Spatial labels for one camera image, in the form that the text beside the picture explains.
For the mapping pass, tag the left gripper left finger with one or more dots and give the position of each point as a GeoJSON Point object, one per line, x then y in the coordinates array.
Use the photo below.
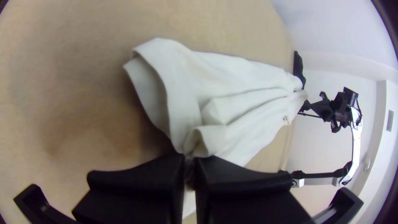
{"type": "Point", "coordinates": [136, 199]}

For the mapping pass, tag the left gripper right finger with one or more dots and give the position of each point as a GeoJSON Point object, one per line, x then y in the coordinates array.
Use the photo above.
{"type": "Point", "coordinates": [242, 199]}

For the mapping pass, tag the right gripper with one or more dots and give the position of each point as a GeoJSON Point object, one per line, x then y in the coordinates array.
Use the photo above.
{"type": "Point", "coordinates": [323, 109]}

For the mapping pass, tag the white t-shirt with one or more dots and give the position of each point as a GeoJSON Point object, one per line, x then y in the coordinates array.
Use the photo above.
{"type": "Point", "coordinates": [217, 93]}

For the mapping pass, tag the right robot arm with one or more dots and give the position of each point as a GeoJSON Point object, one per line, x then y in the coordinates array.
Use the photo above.
{"type": "Point", "coordinates": [356, 146]}

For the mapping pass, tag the white wall vent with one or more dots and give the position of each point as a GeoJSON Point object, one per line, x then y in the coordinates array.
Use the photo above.
{"type": "Point", "coordinates": [390, 120]}

